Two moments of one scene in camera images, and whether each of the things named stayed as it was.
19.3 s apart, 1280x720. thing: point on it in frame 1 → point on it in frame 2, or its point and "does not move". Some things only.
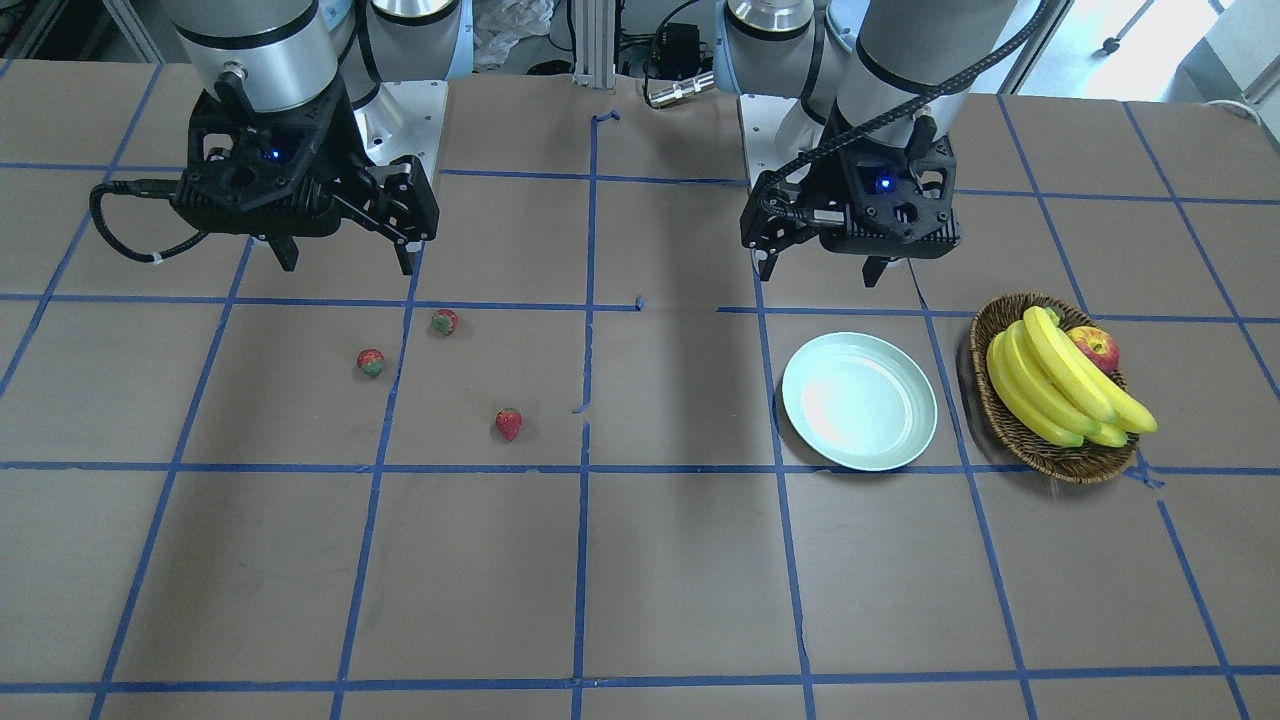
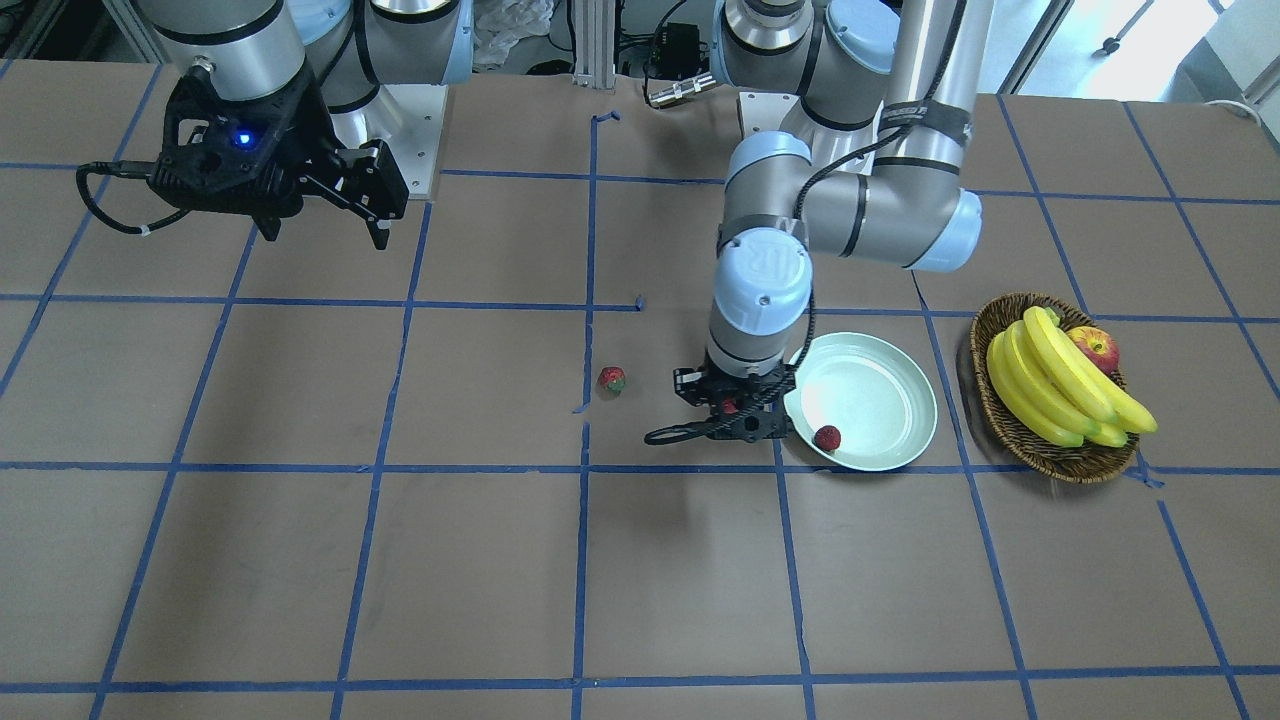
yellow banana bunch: x=1043 y=383 does not move
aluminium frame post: x=594 y=49 does not move
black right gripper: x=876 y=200 → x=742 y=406
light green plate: x=860 y=400 does not move
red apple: x=1099 y=344 does not move
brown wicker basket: x=1087 y=463 does not move
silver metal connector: x=682 y=89 does not move
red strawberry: x=509 y=421 → x=612 y=378
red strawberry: x=371 y=361 → x=827 y=438
